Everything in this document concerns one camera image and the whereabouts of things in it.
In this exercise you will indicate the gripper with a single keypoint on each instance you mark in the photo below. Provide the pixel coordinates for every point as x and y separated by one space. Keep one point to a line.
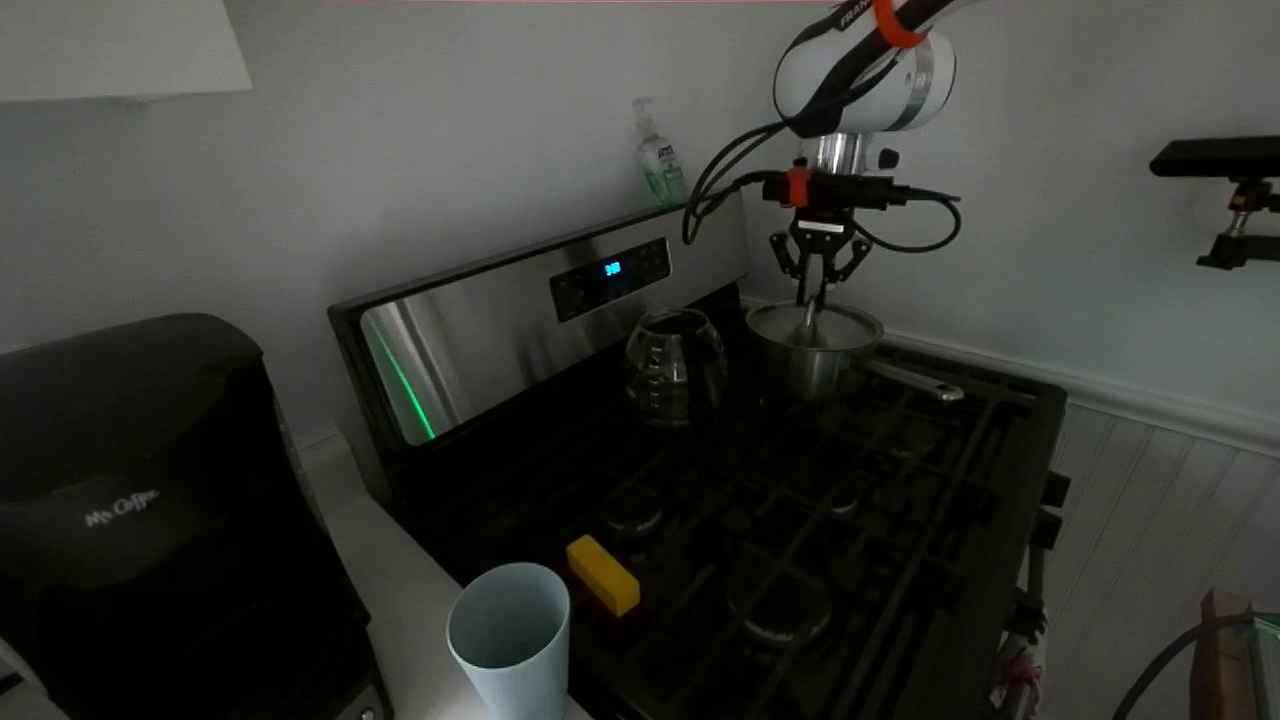
823 222

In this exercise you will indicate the steel pot lid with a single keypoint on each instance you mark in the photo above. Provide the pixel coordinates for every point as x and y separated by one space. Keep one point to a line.
850 325

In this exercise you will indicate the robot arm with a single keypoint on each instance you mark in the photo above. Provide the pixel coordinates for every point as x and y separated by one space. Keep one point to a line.
850 70

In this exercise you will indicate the glass coffee carafe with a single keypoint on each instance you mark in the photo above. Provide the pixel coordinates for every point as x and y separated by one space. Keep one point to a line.
675 370

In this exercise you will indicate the clear pump soap bottle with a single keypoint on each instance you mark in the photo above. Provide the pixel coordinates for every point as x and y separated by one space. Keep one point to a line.
662 165

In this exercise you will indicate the stainless steel gas stove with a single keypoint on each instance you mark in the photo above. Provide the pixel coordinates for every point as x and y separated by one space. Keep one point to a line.
720 520

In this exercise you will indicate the stove burner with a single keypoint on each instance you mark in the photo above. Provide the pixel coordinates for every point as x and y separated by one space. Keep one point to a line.
633 510
780 612

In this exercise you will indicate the yellow block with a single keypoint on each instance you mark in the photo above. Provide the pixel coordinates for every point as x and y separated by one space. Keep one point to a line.
602 575

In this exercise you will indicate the light blue plastic cup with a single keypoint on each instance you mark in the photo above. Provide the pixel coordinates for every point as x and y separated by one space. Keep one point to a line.
510 640

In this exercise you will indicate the black coffee maker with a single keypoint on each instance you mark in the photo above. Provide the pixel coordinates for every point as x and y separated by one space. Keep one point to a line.
150 520

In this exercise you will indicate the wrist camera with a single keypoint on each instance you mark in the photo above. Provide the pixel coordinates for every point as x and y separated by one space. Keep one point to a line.
840 190

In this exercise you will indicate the camera on mount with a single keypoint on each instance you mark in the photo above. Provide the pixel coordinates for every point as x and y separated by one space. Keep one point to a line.
1225 158

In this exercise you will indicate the wooden post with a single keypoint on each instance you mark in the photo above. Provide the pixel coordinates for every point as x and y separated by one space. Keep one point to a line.
1222 660

